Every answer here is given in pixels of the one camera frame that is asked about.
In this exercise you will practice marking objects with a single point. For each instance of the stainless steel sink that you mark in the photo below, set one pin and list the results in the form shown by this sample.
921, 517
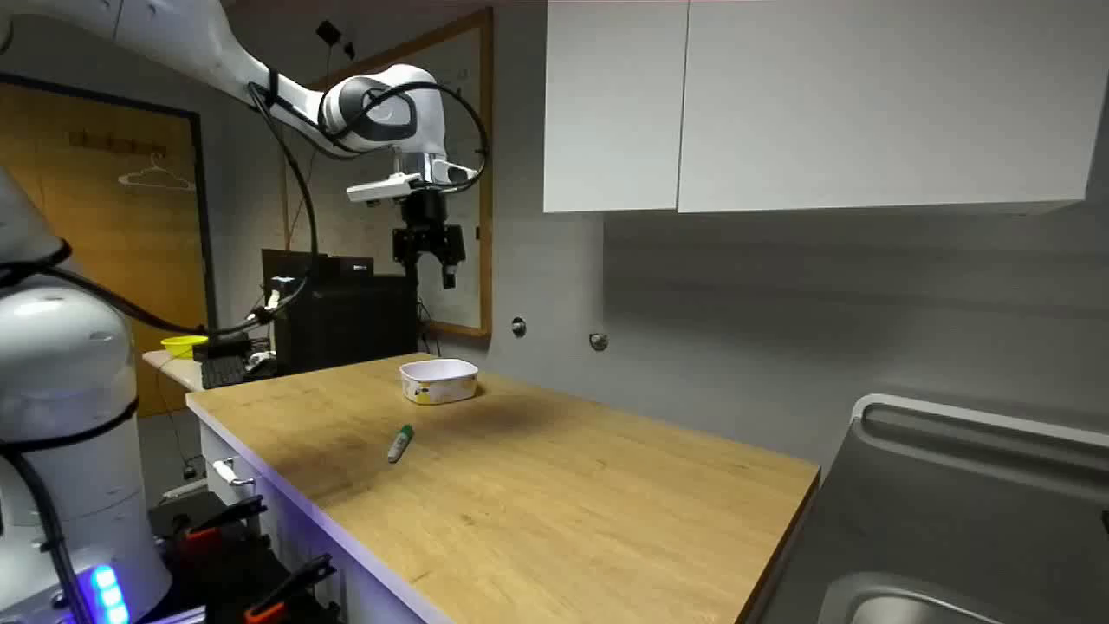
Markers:
958, 522

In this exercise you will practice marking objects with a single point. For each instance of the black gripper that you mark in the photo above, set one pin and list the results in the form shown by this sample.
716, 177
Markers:
425, 227

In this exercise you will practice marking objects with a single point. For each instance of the yellow small object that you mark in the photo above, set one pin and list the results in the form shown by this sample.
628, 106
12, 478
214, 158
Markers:
185, 345

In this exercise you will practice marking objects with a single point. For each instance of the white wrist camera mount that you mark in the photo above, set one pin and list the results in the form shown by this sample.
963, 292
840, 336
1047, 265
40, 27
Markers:
403, 181

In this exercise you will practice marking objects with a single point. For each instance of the wooden door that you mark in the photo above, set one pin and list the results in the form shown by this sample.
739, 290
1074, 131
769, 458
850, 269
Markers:
105, 196

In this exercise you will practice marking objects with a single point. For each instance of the small black ceiling camera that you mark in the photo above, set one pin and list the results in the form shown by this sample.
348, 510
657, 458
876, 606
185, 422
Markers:
333, 35

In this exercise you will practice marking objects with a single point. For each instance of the black box device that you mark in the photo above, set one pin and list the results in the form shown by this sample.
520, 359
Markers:
340, 315

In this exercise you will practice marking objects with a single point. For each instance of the wood framed whiteboard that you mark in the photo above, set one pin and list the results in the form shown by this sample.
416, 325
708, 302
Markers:
461, 173

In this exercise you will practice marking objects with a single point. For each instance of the wide white cabinet door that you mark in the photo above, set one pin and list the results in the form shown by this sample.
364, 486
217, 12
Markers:
888, 106

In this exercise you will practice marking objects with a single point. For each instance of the green marker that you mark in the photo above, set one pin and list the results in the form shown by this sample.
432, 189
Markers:
399, 441

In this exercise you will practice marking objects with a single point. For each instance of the narrow white cabinet door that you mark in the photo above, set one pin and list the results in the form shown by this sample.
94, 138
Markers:
611, 106

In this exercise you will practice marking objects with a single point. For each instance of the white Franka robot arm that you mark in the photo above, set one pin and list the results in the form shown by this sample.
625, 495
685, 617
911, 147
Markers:
72, 381

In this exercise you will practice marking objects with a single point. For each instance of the round metal wall knob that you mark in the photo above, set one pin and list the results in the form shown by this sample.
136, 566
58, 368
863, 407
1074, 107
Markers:
597, 342
519, 325

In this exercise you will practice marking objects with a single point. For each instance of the white round bowl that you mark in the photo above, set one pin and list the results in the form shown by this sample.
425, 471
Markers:
437, 377

